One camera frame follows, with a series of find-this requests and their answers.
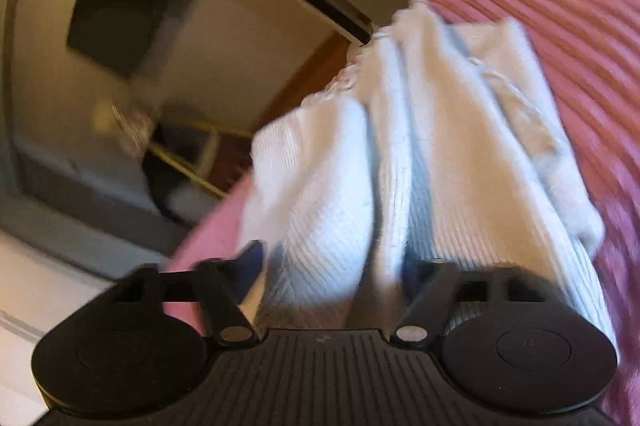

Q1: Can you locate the white round side table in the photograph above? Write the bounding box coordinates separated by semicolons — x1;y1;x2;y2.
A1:
91;99;254;200

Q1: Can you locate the pink ribbed bedspread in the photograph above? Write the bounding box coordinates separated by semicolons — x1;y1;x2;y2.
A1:
169;0;639;425

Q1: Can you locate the white knitted small garment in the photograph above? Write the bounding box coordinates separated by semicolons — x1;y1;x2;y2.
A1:
240;0;614;335

